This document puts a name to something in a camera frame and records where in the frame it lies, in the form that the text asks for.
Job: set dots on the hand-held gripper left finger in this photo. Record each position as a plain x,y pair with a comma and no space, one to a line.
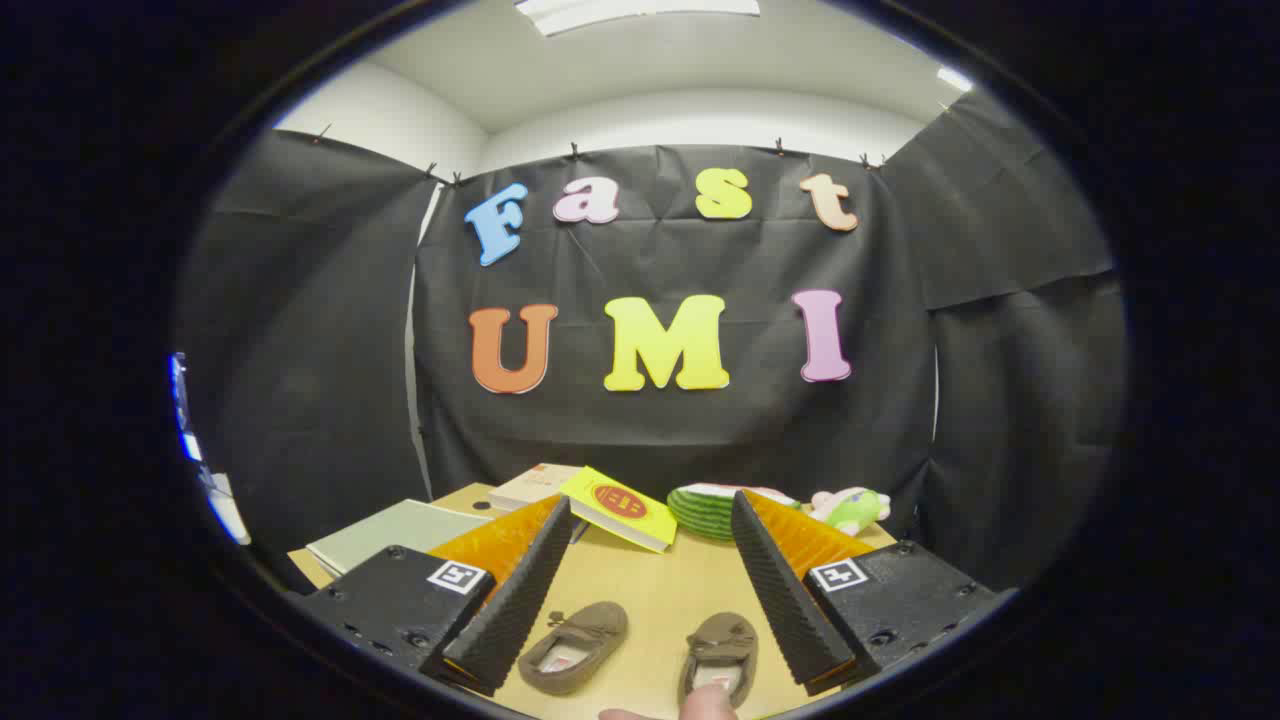
520,600

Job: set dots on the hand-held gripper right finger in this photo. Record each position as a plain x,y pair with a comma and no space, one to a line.
785,600

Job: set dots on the brown moccasin shoe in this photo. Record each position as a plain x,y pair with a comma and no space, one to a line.
590,630
725,635

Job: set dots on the pale green fabric storage box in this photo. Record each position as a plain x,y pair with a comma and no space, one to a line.
400,530

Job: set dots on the pink and green plush toy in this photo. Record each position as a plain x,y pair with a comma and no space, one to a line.
850,510

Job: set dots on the beige book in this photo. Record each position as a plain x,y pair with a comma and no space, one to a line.
530,485

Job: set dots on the watermelon slice plush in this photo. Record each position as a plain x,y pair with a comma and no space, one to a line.
700,510

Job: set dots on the yellow book with red label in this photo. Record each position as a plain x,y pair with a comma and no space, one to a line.
640,525

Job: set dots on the black backdrop cloth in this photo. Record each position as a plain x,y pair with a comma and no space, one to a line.
650,440

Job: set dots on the white plastic stand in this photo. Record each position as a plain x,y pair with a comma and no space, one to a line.
228,510

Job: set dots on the blue printed packet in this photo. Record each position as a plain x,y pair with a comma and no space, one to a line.
180,390

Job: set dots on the long ceiling light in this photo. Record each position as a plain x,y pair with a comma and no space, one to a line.
620,12

